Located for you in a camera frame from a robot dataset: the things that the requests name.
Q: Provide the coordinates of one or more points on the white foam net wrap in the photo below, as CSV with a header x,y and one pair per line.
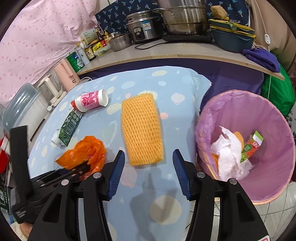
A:
x,y
239,170

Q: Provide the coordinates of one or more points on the small steel lidded pot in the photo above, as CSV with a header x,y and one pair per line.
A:
x,y
120,42

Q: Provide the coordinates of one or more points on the green white milk carton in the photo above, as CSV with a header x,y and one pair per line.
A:
x,y
63,135

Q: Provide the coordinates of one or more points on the black induction cooker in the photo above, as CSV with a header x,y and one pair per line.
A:
x,y
188,38

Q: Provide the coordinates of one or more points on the white dish rack with lid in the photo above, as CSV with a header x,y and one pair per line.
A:
x,y
27,108

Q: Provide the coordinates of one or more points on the green can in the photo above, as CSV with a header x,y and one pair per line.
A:
x,y
75,61

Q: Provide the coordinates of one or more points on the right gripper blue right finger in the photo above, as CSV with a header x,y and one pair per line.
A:
x,y
182,169

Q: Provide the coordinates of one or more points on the white bottle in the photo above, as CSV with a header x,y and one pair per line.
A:
x,y
82,55

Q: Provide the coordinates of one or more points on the silver rice cooker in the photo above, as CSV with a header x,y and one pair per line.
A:
x,y
145,26

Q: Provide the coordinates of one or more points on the dark blue basin stack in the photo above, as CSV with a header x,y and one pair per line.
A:
x,y
232,37

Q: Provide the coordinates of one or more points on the pink floral curtain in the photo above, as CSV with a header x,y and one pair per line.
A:
x,y
42,34

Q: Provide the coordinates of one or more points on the dark soy sauce bottle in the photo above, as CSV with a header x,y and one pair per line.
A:
x,y
89,52

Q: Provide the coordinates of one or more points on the blue patterned tablecloth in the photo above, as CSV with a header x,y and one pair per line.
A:
x,y
148,204

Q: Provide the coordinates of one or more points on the red plastic bag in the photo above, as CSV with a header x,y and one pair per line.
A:
x,y
74,105

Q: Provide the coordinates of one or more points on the pink white paper cup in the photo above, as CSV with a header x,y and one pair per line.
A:
x,y
92,100

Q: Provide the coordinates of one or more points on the orange plastic bag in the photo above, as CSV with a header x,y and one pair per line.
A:
x,y
90,151

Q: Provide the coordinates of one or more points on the brown sponge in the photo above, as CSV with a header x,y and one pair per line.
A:
x,y
218,12

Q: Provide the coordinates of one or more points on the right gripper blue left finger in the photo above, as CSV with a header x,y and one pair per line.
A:
x,y
114,174

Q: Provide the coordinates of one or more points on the green plastic bag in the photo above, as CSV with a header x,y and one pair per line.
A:
x,y
279,92

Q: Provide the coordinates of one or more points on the purple folded cloth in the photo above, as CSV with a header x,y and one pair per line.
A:
x,y
263,58

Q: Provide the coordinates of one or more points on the wooden counter shelf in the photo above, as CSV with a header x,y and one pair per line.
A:
x,y
161,50

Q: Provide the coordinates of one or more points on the pink lined trash bin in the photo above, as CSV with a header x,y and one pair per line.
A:
x,y
244,136

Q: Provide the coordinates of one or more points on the green drink carton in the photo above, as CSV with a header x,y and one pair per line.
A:
x,y
251,146

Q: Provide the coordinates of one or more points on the pink thermos jug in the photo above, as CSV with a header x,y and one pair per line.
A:
x,y
66,74

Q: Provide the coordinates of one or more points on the large orange foam net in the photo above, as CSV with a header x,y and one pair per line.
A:
x,y
141,130

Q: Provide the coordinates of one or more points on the white electric kettle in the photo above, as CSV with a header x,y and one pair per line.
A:
x,y
52,90

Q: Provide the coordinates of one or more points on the large steel steamer pot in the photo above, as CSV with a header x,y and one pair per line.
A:
x,y
183,17

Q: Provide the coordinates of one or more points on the yellow food packet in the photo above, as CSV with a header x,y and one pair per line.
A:
x,y
98,45

